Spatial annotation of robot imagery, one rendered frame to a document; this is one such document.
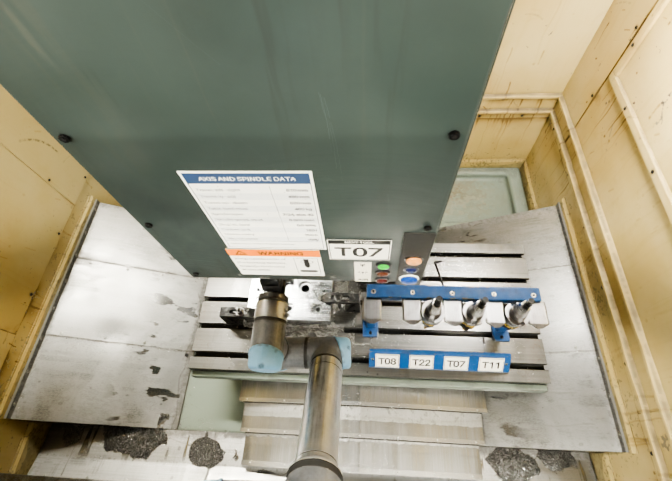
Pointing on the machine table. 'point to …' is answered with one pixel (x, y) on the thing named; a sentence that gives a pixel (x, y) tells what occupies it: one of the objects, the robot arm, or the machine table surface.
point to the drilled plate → (301, 313)
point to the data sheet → (260, 207)
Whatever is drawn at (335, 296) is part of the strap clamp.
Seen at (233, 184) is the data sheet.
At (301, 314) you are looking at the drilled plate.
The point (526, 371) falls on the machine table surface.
